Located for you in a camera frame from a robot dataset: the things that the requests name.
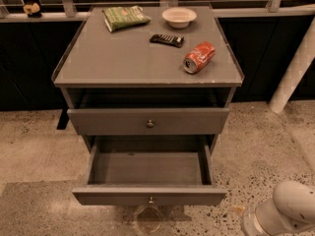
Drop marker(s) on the grey drawer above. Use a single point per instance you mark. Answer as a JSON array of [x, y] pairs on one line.
[[177, 176], [148, 121]]

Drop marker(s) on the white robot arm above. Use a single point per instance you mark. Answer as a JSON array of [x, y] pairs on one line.
[[291, 208]]

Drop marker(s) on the grey drawer cabinet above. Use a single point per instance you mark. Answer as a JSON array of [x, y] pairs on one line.
[[124, 69]]

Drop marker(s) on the grey top drawer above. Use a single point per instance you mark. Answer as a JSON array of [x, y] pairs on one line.
[[148, 121]]

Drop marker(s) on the red soda can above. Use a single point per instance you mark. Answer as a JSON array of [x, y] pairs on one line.
[[199, 57]]

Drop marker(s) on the black snack bar wrapper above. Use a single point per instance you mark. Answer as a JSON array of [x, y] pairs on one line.
[[171, 40]]

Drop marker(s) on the white bowl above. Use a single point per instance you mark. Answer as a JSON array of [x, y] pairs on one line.
[[178, 17]]

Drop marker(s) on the green chip bag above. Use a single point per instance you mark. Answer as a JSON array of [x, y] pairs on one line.
[[118, 18]]

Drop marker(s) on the metal window railing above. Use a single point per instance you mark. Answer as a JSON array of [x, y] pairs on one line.
[[69, 4]]

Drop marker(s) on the small yellow black object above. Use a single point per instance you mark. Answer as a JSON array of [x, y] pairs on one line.
[[32, 10]]

